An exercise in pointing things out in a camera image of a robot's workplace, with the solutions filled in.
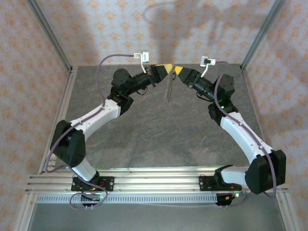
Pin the aluminium frame leg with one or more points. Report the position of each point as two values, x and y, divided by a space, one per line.
286 214
25 214

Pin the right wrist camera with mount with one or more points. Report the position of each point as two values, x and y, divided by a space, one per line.
207 61

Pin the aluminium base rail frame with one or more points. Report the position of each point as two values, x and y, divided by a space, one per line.
156 183

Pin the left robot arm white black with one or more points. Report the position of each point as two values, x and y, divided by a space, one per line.
96 118

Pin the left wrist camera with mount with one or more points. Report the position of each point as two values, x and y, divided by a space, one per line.
145 56

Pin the right aluminium corner post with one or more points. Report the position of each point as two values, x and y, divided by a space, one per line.
263 31

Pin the aluminium side rail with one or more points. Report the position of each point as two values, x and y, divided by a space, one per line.
69 84

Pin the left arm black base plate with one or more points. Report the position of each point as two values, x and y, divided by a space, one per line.
109 184

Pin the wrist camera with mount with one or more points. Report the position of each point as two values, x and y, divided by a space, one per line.
145 56
207 61

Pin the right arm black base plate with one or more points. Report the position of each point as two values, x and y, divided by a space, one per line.
204 184

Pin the left aluminium corner post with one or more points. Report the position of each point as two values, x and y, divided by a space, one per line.
49 31

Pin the grey metal lower panel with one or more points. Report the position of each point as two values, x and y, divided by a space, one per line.
156 219

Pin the aluminium corner post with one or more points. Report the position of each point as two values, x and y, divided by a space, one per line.
49 31
263 31

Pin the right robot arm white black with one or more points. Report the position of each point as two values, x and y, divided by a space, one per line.
240 134

